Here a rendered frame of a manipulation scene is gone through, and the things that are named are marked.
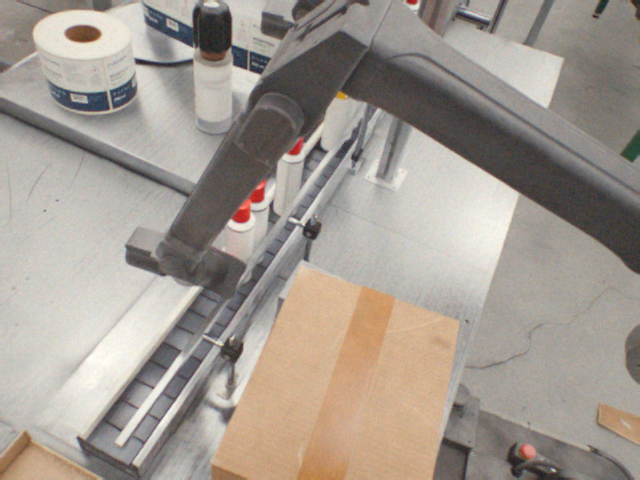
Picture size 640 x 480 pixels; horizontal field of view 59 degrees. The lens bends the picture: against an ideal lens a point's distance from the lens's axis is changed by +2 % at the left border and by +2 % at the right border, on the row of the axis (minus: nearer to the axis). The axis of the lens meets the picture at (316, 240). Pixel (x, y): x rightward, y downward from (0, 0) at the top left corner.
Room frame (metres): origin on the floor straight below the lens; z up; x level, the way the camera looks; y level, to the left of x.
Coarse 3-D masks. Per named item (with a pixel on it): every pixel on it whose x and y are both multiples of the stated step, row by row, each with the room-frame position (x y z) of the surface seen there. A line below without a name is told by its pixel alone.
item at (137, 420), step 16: (352, 128) 1.05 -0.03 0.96; (336, 144) 0.98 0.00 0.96; (304, 192) 0.81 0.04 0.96; (288, 208) 0.75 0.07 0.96; (272, 240) 0.67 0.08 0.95; (256, 256) 0.62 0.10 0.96; (224, 304) 0.51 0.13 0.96; (208, 320) 0.47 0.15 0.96; (192, 352) 0.41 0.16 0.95; (176, 368) 0.38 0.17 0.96; (160, 384) 0.35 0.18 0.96; (144, 416) 0.30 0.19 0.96; (128, 432) 0.27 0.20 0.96
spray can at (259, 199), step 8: (264, 184) 0.68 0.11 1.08; (256, 192) 0.67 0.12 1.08; (264, 192) 0.68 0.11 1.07; (256, 200) 0.67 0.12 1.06; (264, 200) 0.68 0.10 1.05; (256, 208) 0.66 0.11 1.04; (264, 208) 0.67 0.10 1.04; (256, 216) 0.66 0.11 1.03; (264, 216) 0.67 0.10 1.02; (256, 224) 0.66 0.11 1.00; (264, 224) 0.67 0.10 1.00; (256, 232) 0.66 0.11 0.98; (264, 232) 0.67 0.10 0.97; (256, 240) 0.66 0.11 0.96; (256, 248) 0.66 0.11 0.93; (256, 264) 0.66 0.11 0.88
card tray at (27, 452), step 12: (24, 432) 0.28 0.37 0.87; (12, 444) 0.26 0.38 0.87; (24, 444) 0.27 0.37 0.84; (36, 444) 0.27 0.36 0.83; (0, 456) 0.24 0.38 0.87; (12, 456) 0.25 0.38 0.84; (24, 456) 0.25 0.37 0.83; (36, 456) 0.26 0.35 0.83; (48, 456) 0.26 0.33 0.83; (60, 456) 0.26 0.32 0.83; (0, 468) 0.23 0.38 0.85; (12, 468) 0.23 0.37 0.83; (24, 468) 0.24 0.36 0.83; (36, 468) 0.24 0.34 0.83; (48, 468) 0.24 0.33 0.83; (60, 468) 0.25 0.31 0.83; (72, 468) 0.25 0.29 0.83; (84, 468) 0.25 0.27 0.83
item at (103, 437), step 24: (360, 120) 1.19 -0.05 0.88; (312, 168) 0.97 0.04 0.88; (312, 192) 0.90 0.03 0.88; (264, 264) 0.67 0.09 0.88; (240, 288) 0.60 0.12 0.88; (192, 312) 0.53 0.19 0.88; (168, 336) 0.47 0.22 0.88; (192, 336) 0.48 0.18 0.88; (216, 336) 0.49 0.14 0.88; (168, 360) 0.43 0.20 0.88; (192, 360) 0.44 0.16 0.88; (144, 384) 0.38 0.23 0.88; (120, 408) 0.33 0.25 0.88; (168, 408) 0.35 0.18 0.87; (96, 432) 0.29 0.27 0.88; (120, 432) 0.30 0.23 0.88; (144, 432) 0.30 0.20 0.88; (120, 456) 0.26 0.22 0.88
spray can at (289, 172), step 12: (300, 144) 0.82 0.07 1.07; (288, 156) 0.81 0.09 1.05; (300, 156) 0.82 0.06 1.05; (288, 168) 0.80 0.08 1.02; (300, 168) 0.81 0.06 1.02; (276, 180) 0.81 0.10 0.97; (288, 180) 0.80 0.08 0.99; (300, 180) 0.82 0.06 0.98; (276, 192) 0.81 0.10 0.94; (288, 192) 0.80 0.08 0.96; (276, 204) 0.81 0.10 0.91; (288, 204) 0.80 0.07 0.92
